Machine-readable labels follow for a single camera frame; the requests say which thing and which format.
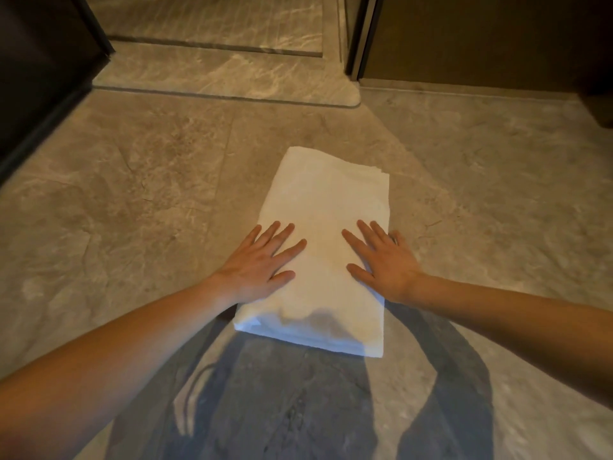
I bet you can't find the grey marble threshold slab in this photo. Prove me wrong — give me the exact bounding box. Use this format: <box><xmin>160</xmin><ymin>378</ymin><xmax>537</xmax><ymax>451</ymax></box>
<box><xmin>91</xmin><ymin>40</ymin><xmax>363</xmax><ymax>109</ymax></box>

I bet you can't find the dark wooden cabinet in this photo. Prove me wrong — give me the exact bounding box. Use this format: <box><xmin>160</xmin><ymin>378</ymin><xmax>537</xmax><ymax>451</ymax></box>
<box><xmin>0</xmin><ymin>0</ymin><xmax>116</xmax><ymax>186</ymax></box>

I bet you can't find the person's left forearm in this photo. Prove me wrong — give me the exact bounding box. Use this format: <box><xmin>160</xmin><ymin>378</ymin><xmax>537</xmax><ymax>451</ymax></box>
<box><xmin>0</xmin><ymin>275</ymin><xmax>240</xmax><ymax>460</ymax></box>

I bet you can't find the white towel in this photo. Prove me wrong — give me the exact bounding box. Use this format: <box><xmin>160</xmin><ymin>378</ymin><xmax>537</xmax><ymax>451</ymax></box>
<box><xmin>233</xmin><ymin>146</ymin><xmax>391</xmax><ymax>359</ymax></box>

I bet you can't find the brown wooden door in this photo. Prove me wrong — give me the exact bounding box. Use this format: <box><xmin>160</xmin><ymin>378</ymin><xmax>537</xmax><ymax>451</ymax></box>
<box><xmin>358</xmin><ymin>0</ymin><xmax>613</xmax><ymax>99</ymax></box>

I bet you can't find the dark metal door frame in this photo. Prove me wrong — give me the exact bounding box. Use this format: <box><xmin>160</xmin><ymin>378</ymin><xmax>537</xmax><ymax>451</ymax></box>
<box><xmin>344</xmin><ymin>0</ymin><xmax>385</xmax><ymax>82</ymax></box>

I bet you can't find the person's right hand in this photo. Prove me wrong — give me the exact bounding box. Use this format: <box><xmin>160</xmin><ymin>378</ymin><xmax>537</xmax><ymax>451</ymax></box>
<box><xmin>341</xmin><ymin>219</ymin><xmax>423</xmax><ymax>305</ymax></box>

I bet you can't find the person's left hand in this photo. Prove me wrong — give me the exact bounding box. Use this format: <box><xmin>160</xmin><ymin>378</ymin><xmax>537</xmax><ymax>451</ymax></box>
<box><xmin>215</xmin><ymin>220</ymin><xmax>308</xmax><ymax>306</ymax></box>

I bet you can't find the person's right forearm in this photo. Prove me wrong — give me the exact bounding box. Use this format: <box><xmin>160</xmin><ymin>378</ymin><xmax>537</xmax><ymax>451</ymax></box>
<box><xmin>407</xmin><ymin>272</ymin><xmax>613</xmax><ymax>413</ymax></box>

